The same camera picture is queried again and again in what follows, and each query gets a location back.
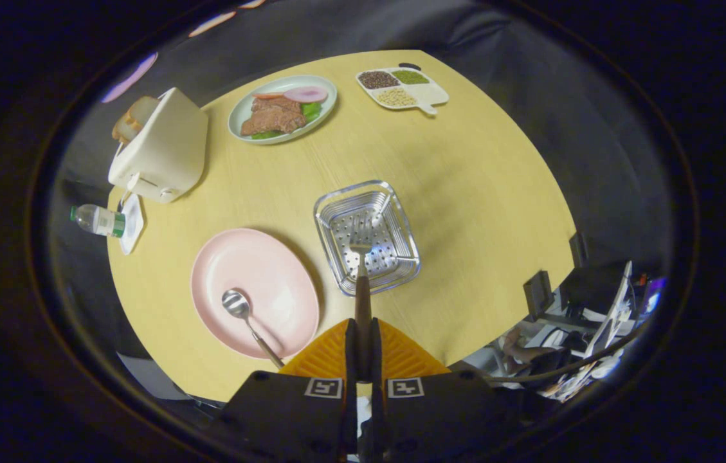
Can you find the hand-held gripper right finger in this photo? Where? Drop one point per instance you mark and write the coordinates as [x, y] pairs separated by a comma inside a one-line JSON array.
[[440, 418]]

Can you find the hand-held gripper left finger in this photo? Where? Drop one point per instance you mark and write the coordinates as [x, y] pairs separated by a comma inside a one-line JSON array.
[[292, 418]]

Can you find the grey mesh chair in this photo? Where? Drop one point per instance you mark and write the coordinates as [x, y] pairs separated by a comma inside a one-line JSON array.
[[150, 379]]

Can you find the pink plate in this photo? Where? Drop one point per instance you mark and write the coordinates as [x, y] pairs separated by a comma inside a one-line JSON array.
[[253, 270]]

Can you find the cluttered office items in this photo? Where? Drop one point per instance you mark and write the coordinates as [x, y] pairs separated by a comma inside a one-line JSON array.
[[594, 328]]

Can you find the white square coaster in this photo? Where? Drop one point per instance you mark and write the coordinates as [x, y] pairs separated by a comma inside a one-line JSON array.
[[134, 225]]

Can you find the clear plastic water bottle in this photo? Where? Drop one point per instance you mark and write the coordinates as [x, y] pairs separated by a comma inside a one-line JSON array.
[[98, 220]]

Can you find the white toaster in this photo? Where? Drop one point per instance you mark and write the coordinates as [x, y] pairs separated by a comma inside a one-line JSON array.
[[166, 148]]

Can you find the brown steak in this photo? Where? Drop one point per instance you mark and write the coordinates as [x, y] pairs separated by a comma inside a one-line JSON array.
[[272, 119]]

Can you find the pale green plate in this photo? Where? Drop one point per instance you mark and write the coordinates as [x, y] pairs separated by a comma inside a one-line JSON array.
[[237, 119]]

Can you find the red tomato slice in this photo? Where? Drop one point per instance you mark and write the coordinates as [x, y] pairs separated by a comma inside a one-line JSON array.
[[267, 96]]

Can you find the pink onion slice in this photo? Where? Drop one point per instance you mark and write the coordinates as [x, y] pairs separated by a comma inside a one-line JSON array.
[[306, 94]]

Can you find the white divided seasoning dish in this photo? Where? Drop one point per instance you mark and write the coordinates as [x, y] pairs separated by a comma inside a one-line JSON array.
[[430, 93]]

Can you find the toast slice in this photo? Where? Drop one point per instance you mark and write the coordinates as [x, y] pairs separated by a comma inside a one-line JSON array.
[[122, 130], [143, 110]]

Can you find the black backdrop cloth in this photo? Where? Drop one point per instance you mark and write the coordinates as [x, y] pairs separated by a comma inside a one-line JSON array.
[[562, 96]]

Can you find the black table bracket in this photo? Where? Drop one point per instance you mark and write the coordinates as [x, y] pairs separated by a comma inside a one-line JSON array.
[[578, 249], [537, 294]]

